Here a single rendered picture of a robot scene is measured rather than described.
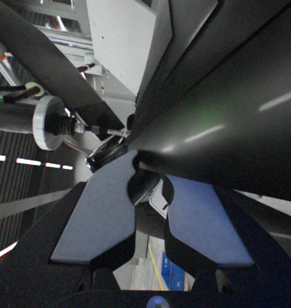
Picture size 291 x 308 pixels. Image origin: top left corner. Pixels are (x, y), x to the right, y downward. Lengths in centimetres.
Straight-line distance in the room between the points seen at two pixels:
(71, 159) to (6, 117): 1262
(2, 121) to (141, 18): 35
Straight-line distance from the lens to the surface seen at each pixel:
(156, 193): 31
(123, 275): 1383
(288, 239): 27
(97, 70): 82
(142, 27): 49
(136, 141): 15
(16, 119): 27
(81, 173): 1266
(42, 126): 23
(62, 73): 37
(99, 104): 36
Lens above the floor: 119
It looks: 5 degrees down
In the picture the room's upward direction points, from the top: 82 degrees counter-clockwise
